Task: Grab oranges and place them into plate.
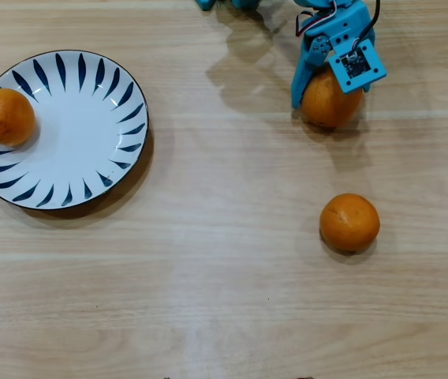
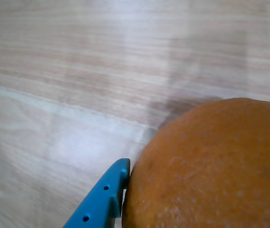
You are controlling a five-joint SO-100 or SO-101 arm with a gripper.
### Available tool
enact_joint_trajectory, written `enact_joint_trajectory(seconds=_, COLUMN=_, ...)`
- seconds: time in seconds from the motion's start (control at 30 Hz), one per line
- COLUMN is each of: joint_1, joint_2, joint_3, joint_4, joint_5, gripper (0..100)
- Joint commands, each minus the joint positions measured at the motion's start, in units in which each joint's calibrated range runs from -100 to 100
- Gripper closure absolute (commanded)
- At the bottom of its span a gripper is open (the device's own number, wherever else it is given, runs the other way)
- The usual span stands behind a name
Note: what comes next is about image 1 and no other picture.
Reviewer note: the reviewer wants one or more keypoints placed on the orange with black stem dot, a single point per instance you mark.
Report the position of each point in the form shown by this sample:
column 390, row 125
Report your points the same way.
column 5, row 118

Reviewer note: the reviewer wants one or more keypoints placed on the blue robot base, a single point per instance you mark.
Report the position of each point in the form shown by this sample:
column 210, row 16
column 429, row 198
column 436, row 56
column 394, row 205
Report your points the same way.
column 206, row 4

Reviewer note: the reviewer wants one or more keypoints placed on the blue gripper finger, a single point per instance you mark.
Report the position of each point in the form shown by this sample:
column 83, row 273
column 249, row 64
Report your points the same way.
column 301, row 83

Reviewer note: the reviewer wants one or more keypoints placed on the white plate with blue stripes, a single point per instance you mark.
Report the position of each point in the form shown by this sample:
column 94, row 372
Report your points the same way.
column 74, row 130

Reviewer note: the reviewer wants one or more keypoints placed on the orange with brown scar lines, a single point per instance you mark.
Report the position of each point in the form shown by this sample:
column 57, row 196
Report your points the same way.
column 326, row 106

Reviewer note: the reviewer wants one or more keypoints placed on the orange with creased top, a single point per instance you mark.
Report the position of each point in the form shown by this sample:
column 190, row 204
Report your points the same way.
column 349, row 223

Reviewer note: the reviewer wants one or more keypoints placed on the wrist camera in blue mount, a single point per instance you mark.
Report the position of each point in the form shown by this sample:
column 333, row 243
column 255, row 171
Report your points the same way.
column 356, row 65

